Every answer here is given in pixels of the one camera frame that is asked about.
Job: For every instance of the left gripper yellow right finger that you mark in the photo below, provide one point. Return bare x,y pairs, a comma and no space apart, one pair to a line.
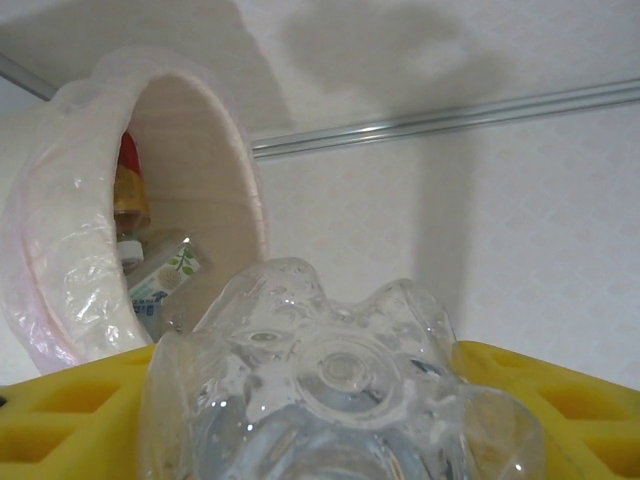
600,435

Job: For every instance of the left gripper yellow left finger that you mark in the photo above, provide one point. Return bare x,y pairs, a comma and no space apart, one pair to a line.
60,430

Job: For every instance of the white cap blue label bottle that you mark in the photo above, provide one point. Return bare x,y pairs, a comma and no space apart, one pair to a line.
167,272

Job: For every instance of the red gold label bottle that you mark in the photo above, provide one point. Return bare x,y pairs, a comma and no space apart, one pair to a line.
131,190

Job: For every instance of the soda water plastic bottle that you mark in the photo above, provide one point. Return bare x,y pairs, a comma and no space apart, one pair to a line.
340,400

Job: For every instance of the clear plastic bin liner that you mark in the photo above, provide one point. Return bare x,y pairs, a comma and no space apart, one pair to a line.
65,225

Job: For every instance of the aluminium frame post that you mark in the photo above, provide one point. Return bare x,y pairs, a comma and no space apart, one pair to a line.
450,120

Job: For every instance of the aluminium frame rail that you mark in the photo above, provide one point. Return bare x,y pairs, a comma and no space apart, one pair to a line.
25,75

